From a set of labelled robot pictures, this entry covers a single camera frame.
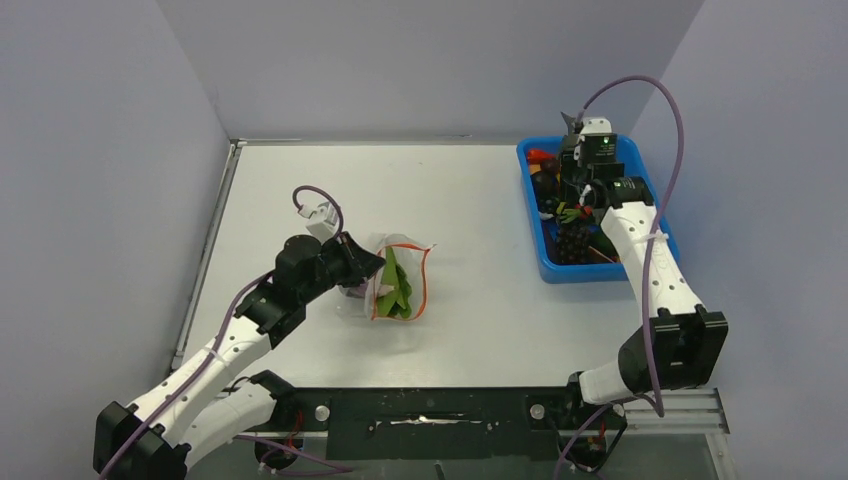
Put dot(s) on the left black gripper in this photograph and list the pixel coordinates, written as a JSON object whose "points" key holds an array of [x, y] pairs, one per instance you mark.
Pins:
{"points": [[360, 263]]}

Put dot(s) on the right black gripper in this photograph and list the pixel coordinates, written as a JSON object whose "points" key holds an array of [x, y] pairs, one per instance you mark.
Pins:
{"points": [[570, 162]]}

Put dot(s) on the purple eggplant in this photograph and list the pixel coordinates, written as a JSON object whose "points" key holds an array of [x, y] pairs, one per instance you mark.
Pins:
{"points": [[358, 291]]}

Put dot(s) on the clear zip bag orange zipper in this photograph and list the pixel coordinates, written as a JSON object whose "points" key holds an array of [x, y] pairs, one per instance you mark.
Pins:
{"points": [[413, 256]]}

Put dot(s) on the dark purple plum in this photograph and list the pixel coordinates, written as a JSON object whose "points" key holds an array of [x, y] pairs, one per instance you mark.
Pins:
{"points": [[544, 184]]}

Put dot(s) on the green leafy vegetable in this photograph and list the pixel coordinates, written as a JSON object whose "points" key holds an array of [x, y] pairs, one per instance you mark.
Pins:
{"points": [[393, 298]]}

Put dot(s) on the grey fish toy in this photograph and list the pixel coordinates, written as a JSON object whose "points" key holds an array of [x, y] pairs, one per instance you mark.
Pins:
{"points": [[574, 124]]}

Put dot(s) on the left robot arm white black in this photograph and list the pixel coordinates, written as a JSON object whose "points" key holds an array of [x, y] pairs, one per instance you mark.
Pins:
{"points": [[163, 433]]}

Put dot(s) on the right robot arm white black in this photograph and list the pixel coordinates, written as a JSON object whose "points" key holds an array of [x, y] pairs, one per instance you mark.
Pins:
{"points": [[679, 340]]}

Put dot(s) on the orange carrot toy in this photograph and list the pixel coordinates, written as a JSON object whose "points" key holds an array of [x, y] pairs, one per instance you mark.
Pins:
{"points": [[566, 214]]}

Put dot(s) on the red chili pepper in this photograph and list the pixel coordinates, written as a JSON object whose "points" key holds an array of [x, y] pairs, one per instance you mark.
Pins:
{"points": [[541, 158]]}

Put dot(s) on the purple grapes bunch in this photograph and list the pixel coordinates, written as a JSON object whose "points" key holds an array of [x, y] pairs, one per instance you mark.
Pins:
{"points": [[572, 244]]}

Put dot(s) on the blue plastic bin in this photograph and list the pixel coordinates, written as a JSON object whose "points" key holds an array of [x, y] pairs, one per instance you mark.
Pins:
{"points": [[545, 233]]}

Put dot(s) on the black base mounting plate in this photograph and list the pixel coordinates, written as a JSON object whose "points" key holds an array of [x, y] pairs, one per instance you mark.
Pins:
{"points": [[444, 423]]}

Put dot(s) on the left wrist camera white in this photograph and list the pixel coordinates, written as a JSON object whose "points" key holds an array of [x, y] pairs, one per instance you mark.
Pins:
{"points": [[322, 221]]}

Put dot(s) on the aluminium table edge rail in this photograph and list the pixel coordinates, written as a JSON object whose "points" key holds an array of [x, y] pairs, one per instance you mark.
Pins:
{"points": [[210, 238]]}

